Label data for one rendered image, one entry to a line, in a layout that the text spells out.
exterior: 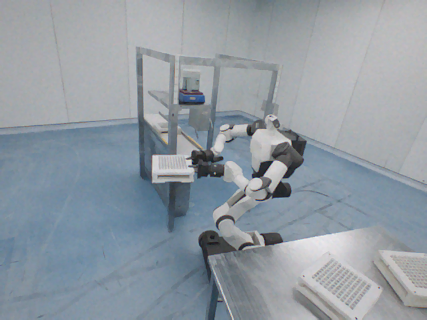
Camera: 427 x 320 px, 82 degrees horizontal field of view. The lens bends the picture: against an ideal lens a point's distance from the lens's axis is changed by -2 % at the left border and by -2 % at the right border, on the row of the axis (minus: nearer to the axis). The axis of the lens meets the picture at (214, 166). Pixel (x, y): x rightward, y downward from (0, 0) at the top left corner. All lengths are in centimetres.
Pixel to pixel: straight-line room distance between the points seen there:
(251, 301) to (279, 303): 11
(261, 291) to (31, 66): 491
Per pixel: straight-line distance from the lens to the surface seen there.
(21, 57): 528
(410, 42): 509
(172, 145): 206
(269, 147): 154
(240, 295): 111
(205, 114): 216
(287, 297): 116
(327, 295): 114
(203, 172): 152
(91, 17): 537
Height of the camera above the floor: 170
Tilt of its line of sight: 26 degrees down
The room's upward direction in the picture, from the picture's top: 7 degrees clockwise
